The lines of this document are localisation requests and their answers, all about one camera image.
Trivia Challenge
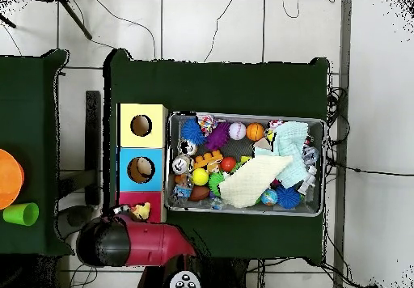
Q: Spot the yellow plush duck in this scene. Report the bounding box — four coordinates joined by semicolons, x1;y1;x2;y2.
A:
130;201;152;221

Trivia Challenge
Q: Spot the cream waffle cloth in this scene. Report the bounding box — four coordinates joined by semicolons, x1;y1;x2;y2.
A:
219;154;294;209

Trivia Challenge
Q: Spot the mint green waffle cloth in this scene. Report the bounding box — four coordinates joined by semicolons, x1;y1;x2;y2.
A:
253;121;310;188

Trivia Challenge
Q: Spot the wooden three-hole box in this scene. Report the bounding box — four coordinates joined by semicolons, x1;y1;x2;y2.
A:
115;103;168;224

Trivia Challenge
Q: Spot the silver mesh bin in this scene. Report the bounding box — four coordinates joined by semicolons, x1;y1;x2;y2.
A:
164;112;326;218

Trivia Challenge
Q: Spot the grey floor base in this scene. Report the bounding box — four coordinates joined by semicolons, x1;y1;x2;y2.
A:
54;204;95;240

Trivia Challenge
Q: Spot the yellow ball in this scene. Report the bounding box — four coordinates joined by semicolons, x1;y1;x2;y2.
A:
192;167;210;186

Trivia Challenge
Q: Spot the orange toy brick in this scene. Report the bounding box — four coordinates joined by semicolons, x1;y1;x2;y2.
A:
194;150;224;168

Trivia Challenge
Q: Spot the green plastic cup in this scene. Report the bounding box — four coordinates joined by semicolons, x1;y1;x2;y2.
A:
2;202;40;227

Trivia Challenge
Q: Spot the blue fuzzy ball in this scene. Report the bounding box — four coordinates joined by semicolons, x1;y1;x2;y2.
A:
180;117;206;146

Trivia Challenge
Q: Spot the red ball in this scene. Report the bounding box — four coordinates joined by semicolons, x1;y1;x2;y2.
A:
220;156;238;172

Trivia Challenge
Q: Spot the orange bowl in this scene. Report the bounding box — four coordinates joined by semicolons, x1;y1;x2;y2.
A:
0;148;25;210

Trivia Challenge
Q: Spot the purple spiky ball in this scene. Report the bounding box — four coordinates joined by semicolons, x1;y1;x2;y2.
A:
205;122;231;151

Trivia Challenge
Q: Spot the white toy baseball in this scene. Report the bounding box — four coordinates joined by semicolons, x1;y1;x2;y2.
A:
228;121;247;141

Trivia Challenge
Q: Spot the dark green tablecloth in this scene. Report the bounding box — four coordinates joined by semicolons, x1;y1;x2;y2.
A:
0;49;75;257
103;49;331;266

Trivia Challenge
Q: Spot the orange toy basketball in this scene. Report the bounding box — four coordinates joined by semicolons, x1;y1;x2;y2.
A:
246;122;265;142

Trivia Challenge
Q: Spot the black tripod leg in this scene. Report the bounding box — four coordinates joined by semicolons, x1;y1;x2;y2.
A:
59;0;93;40
0;12;16;29

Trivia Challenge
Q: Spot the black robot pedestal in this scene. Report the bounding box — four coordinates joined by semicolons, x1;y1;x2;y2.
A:
200;256;250;288

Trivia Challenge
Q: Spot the black floor cable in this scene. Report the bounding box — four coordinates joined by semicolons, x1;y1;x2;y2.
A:
326;158;414;177

